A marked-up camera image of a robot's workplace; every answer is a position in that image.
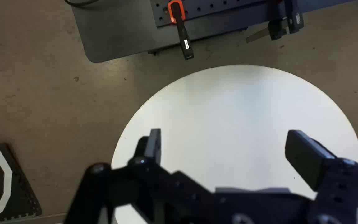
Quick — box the dark grey cart platform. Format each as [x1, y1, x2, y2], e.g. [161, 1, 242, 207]
[71, 0, 354, 63]

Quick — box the black floor mat white stripe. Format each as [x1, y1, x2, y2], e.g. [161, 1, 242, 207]
[0, 141, 43, 224]

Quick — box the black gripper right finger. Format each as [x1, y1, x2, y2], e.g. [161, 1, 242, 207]
[284, 129, 338, 192]

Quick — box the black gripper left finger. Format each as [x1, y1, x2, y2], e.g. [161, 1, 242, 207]
[133, 128, 162, 166]

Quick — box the orange black clamp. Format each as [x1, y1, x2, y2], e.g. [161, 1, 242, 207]
[165, 0, 196, 60]

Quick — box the perforated metal plate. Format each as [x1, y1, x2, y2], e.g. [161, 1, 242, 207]
[150, 0, 271, 29]

